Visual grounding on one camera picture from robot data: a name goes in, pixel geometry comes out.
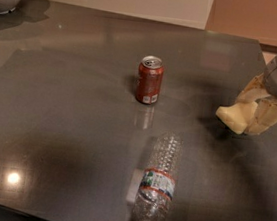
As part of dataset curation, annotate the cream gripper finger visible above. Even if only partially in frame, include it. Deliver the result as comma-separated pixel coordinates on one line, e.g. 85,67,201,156
244,97,277,136
235,73,269,104

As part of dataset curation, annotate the yellow sponge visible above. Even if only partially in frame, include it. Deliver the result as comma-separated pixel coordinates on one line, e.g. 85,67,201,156
216,101,258,134

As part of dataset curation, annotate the clear plastic water bottle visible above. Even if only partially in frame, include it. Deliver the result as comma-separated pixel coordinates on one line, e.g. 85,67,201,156
132,133,183,221

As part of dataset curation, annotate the red soda can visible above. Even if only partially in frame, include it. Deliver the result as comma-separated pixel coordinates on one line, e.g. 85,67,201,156
135,55,164,105

